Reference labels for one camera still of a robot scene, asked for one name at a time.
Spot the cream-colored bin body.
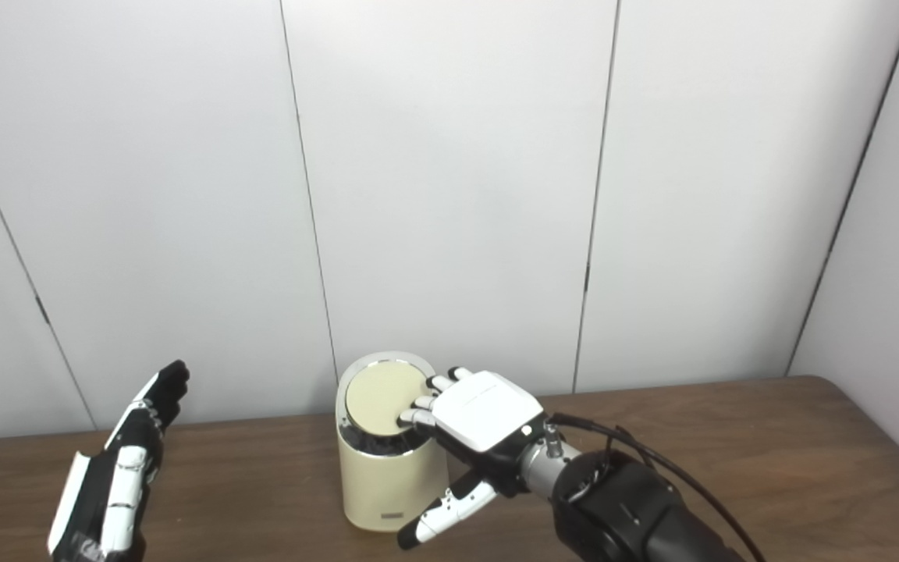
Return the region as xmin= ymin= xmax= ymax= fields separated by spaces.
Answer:
xmin=336 ymin=351 xmax=450 ymax=533

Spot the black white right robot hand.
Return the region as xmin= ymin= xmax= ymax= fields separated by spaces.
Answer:
xmin=396 ymin=366 xmax=548 ymax=551

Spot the round cream bin lid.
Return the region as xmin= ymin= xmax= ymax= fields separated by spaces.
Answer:
xmin=345 ymin=361 xmax=428 ymax=434

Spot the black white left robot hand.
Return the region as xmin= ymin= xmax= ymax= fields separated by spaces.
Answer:
xmin=47 ymin=360 xmax=190 ymax=562

